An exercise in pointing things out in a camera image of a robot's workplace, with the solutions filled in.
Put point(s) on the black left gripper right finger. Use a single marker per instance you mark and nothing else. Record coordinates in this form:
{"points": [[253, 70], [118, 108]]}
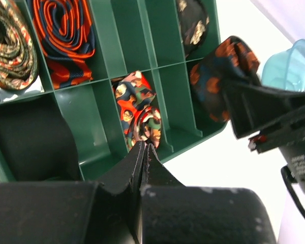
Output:
{"points": [[174, 213]]}

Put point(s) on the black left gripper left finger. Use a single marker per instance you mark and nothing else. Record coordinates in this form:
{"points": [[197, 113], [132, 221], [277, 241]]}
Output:
{"points": [[99, 211]]}

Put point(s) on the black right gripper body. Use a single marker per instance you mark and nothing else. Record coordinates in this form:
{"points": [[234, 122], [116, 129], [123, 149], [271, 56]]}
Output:
{"points": [[290, 140]]}

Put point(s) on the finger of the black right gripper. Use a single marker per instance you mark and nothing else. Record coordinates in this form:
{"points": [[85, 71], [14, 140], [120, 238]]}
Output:
{"points": [[255, 108]]}

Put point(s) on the black orange floral tie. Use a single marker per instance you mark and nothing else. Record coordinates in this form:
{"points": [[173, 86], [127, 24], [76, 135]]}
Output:
{"points": [[232, 60]]}

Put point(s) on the teal translucent plastic tub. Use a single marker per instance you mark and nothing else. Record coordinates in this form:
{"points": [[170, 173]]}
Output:
{"points": [[286, 70]]}

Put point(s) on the rolled plain black tie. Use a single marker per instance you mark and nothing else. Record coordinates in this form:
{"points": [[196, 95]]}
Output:
{"points": [[37, 143]]}

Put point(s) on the rolled dark patterned tie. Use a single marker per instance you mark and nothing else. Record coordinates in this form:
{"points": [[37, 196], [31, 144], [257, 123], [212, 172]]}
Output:
{"points": [[193, 24]]}

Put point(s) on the green compartment organizer tray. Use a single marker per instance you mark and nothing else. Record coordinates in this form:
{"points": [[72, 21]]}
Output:
{"points": [[110, 73]]}

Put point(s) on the rolled beige brown tie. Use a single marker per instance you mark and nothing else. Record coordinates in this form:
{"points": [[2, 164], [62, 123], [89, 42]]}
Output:
{"points": [[18, 57]]}

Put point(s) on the rolled red black tie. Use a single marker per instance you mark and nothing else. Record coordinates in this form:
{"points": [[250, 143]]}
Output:
{"points": [[66, 35]]}

